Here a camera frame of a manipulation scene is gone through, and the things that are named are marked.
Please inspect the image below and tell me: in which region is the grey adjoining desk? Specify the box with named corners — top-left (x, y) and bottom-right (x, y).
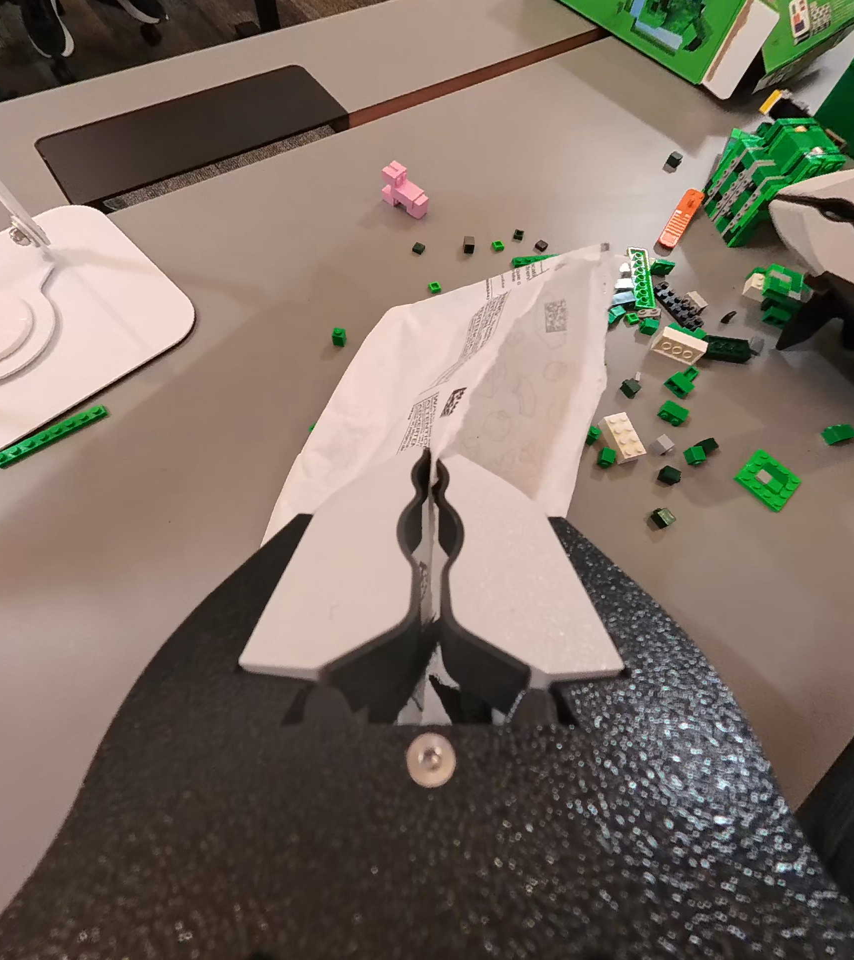
top-left (0, 0), bottom-right (600, 252)

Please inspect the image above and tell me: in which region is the white studded brick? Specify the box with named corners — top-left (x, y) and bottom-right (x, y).
top-left (598, 412), bottom-right (647, 466)

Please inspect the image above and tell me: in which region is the black desk pad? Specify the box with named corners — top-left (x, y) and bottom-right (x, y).
top-left (35, 65), bottom-right (349, 211)

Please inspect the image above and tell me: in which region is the white booklet stand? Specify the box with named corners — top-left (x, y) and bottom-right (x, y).
top-left (0, 112), bottom-right (195, 485)

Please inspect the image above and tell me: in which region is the green square frame plate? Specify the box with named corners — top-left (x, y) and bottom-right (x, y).
top-left (734, 448), bottom-right (803, 513)

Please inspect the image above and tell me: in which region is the green brick model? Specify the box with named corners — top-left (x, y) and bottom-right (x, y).
top-left (703, 117), bottom-right (848, 249)

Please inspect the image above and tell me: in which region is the pink pig figure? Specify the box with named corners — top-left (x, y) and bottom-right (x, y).
top-left (380, 159), bottom-right (431, 221)

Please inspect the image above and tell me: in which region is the black studded plate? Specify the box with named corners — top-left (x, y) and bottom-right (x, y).
top-left (652, 281), bottom-right (709, 327)

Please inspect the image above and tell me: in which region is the white paper bag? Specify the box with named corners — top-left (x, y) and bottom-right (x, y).
top-left (260, 241), bottom-right (611, 549)

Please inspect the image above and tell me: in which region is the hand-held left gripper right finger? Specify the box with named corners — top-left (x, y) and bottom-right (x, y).
top-left (434, 454), bottom-right (626, 724)

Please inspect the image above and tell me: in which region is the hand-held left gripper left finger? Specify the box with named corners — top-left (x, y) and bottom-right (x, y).
top-left (236, 448), bottom-right (431, 724)

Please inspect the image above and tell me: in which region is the orange brick separator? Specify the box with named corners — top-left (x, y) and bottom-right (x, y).
top-left (658, 187), bottom-right (705, 249)

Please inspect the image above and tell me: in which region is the green toy box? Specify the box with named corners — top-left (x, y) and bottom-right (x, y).
top-left (558, 0), bottom-right (854, 99)

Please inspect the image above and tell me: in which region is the bright green holed plate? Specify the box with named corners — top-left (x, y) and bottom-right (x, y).
top-left (628, 246), bottom-right (656, 312)

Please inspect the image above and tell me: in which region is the cream upturned brick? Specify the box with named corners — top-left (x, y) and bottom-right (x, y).
top-left (650, 324), bottom-right (707, 366)

